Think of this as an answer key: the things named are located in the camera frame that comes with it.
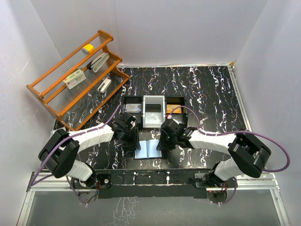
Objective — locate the white printed paper sheet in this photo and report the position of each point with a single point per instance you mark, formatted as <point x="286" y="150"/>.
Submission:
<point x="52" y="132"/>

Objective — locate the black tray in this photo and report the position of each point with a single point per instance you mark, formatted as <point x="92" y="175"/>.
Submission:
<point x="139" y="116"/>
<point x="179" y="114"/>

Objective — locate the aluminium frame rail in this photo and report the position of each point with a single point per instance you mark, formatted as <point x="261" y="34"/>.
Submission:
<point x="155" y="198"/>

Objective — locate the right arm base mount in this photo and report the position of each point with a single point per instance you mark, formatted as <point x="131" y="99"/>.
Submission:
<point x="214" y="186"/>

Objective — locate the small white stapler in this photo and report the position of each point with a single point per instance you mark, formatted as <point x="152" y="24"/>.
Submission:
<point x="104" y="85"/>

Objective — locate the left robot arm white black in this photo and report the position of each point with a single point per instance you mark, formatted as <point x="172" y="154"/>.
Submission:
<point x="60" y="152"/>

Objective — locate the white black stapler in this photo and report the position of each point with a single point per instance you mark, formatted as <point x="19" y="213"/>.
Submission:
<point x="96" y="64"/>

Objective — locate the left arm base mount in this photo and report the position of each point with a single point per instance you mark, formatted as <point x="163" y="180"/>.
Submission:
<point x="96" y="182"/>

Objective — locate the white green card box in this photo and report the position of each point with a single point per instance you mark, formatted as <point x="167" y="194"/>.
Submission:
<point x="74" y="79"/>

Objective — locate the right black tray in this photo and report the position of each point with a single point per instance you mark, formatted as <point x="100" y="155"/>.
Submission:
<point x="179" y="114"/>

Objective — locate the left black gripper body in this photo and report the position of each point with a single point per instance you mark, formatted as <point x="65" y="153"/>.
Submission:
<point x="127" y="138"/>

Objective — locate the left black tray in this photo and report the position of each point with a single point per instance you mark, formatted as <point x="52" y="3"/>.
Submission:
<point x="139" y="116"/>

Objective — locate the white middle tray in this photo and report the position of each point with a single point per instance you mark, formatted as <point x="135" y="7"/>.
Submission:
<point x="153" y="111"/>

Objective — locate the orange wooden shelf rack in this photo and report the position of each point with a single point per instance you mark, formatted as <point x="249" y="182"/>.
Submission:
<point x="79" y="85"/>

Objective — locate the black leather card holder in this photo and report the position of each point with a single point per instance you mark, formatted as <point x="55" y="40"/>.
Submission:
<point x="147" y="149"/>

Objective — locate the orange card in right tray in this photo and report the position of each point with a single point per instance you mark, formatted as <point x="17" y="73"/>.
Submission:
<point x="174" y="109"/>

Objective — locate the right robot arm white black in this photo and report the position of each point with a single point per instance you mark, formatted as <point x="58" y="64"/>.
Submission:
<point x="249" y="155"/>

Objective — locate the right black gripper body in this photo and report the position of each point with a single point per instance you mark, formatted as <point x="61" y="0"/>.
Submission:
<point x="170" y="142"/>

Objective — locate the yellow white small box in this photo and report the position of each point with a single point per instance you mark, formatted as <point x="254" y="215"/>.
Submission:
<point x="87" y="49"/>

